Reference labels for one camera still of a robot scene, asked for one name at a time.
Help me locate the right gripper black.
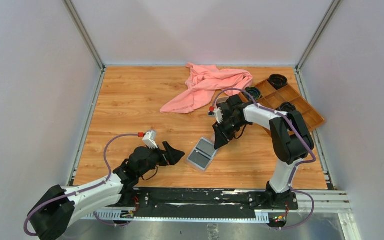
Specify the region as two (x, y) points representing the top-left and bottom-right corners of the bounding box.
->
(213, 117), (248, 150)

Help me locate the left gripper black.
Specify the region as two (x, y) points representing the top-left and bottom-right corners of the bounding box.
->
(137, 141), (184, 178)

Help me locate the black credit card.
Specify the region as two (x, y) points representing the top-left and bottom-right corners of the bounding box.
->
(187, 150), (212, 171)
(195, 138), (217, 157)

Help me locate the pink card holder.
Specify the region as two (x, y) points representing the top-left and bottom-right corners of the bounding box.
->
(184, 134), (219, 173)

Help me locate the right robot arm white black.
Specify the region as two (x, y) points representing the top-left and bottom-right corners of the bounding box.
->
(208, 95), (314, 209)

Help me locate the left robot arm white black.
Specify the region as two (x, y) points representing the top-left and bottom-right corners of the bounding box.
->
(24, 141), (185, 240)

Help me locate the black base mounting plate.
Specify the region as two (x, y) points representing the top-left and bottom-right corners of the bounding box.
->
(111, 187), (299, 220)

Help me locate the dark green coiled item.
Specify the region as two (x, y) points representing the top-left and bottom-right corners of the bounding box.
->
(244, 86), (263, 101)

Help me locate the pink cloth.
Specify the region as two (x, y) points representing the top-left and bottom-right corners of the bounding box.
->
(159, 63), (253, 114)

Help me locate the brown divided wooden tray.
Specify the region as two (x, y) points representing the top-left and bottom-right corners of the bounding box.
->
(253, 79), (326, 132)

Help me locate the black coiled item near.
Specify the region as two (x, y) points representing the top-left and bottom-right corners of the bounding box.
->
(276, 102), (297, 113)

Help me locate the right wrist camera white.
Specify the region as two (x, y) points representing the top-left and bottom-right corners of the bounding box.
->
(208, 106), (224, 124)

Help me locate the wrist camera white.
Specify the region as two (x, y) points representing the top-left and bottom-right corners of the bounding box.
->
(142, 130), (158, 149)
(208, 106), (224, 124)

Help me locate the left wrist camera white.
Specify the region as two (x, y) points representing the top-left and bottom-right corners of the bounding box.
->
(142, 130), (158, 149)

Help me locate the aluminium rail frame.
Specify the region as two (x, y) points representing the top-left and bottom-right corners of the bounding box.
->
(41, 185), (362, 240)

